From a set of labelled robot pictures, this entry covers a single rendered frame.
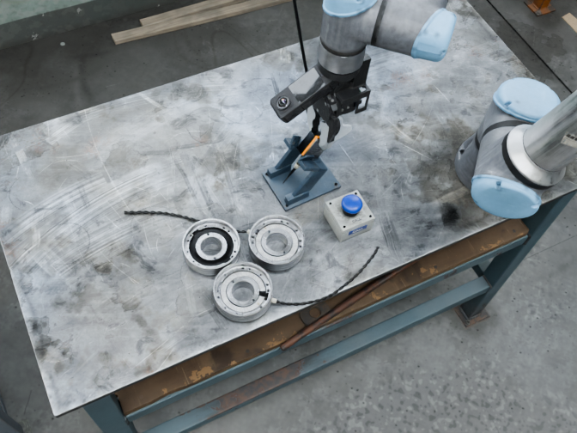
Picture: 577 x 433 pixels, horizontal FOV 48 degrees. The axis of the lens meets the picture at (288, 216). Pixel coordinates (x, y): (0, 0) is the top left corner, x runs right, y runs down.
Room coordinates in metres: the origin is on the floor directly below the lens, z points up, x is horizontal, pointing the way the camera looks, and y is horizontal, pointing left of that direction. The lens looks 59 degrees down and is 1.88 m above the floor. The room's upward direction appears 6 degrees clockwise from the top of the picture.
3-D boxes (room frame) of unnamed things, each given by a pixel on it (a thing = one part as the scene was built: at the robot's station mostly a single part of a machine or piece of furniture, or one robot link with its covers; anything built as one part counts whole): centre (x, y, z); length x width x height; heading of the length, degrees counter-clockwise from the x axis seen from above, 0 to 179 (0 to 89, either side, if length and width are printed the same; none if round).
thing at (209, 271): (0.56, 0.13, 0.82); 0.10 x 0.10 x 0.04
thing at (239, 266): (0.48, 0.07, 0.82); 0.10 x 0.10 x 0.04
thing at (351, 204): (0.66, -0.12, 0.85); 0.04 x 0.04 x 0.05
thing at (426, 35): (0.77, -0.16, 1.22); 0.11 x 0.11 x 0.08; 78
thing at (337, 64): (0.77, -0.05, 1.14); 0.08 x 0.08 x 0.05
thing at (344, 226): (0.66, -0.12, 0.82); 0.08 x 0.07 x 0.05; 122
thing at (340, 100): (0.78, -0.06, 1.06); 0.09 x 0.08 x 0.12; 125
